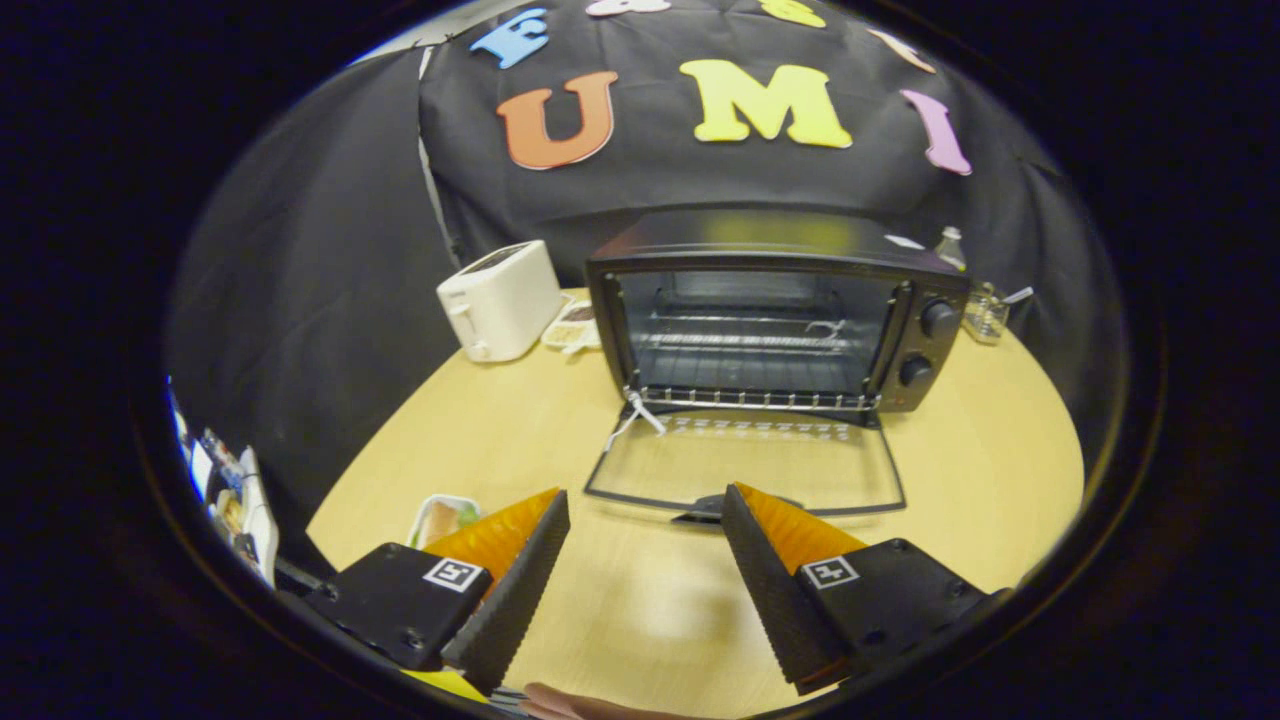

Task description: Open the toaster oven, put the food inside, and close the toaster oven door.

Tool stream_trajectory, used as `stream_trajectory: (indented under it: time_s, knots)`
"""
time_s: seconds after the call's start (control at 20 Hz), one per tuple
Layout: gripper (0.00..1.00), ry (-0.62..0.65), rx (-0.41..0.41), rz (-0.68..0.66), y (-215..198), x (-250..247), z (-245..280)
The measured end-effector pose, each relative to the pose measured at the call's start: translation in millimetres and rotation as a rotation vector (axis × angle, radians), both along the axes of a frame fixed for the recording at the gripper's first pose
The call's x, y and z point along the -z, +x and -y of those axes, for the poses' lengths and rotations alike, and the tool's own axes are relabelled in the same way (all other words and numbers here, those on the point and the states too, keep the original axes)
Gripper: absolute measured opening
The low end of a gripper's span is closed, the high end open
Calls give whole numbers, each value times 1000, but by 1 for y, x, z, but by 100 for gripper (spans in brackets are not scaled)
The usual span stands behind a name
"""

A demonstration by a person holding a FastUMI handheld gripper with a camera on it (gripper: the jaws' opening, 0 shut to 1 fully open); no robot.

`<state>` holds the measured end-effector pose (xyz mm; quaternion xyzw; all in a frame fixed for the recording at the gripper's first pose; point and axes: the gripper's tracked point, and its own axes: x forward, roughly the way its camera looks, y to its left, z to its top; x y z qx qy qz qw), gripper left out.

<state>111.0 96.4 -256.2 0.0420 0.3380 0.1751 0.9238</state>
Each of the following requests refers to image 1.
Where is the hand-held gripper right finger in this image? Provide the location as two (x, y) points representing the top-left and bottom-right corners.
(720, 482), (1011, 697)

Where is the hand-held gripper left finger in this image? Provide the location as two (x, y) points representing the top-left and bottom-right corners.
(303, 487), (572, 701)

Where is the black toaster oven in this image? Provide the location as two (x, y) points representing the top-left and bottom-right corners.
(583, 208), (973, 527)

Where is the white food tray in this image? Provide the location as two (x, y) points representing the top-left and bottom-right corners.
(541, 300), (604, 357)

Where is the white pop-up toaster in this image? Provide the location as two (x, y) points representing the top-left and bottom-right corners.
(437, 239), (564, 364)

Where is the white plate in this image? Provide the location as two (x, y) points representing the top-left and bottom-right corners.
(407, 494), (482, 550)

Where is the white printed bag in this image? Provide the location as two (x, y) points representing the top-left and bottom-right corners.
(170, 380), (281, 591)

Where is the white cord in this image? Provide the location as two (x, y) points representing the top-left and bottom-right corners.
(605, 390), (668, 453)

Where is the wire mesh holder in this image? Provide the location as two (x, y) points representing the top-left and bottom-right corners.
(962, 283), (1011, 346)

